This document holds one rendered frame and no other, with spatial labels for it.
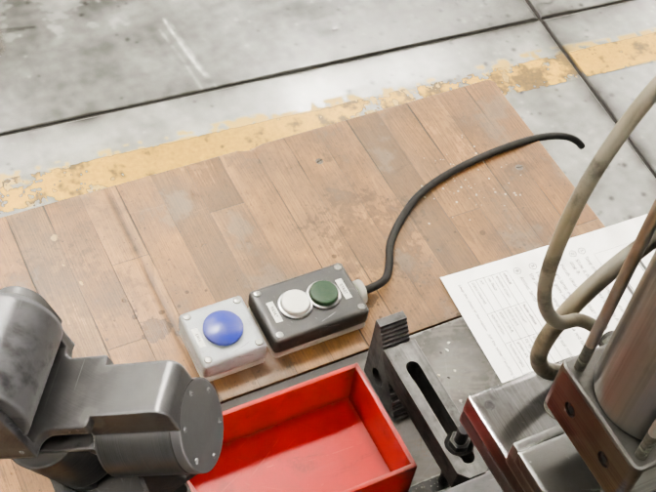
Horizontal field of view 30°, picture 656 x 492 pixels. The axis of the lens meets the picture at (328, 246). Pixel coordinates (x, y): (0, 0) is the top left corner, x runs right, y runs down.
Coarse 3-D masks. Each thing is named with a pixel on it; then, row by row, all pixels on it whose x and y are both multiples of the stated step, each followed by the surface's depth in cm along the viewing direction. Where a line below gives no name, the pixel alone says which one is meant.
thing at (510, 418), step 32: (512, 384) 95; (544, 384) 95; (480, 416) 93; (512, 416) 93; (544, 416) 94; (480, 448) 95; (512, 448) 87; (544, 448) 87; (512, 480) 91; (544, 480) 85; (576, 480) 86
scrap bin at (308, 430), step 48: (336, 384) 117; (240, 432) 116; (288, 432) 117; (336, 432) 118; (384, 432) 114; (192, 480) 113; (240, 480) 114; (288, 480) 114; (336, 480) 115; (384, 480) 109
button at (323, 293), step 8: (320, 280) 125; (312, 288) 124; (320, 288) 124; (328, 288) 124; (336, 288) 124; (312, 296) 123; (320, 296) 124; (328, 296) 124; (336, 296) 124; (320, 304) 123; (328, 304) 123
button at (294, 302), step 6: (288, 294) 123; (294, 294) 123; (300, 294) 123; (306, 294) 123; (282, 300) 123; (288, 300) 123; (294, 300) 123; (300, 300) 123; (306, 300) 123; (282, 306) 122; (288, 306) 122; (294, 306) 122; (300, 306) 122; (306, 306) 123; (288, 312) 122; (294, 312) 122; (300, 312) 122
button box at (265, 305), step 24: (504, 144) 144; (576, 144) 152; (456, 168) 140; (336, 264) 127; (264, 288) 124; (288, 288) 125; (360, 288) 126; (264, 312) 122; (312, 312) 123; (336, 312) 123; (360, 312) 124; (264, 336) 124; (288, 336) 121; (312, 336) 123; (336, 336) 125
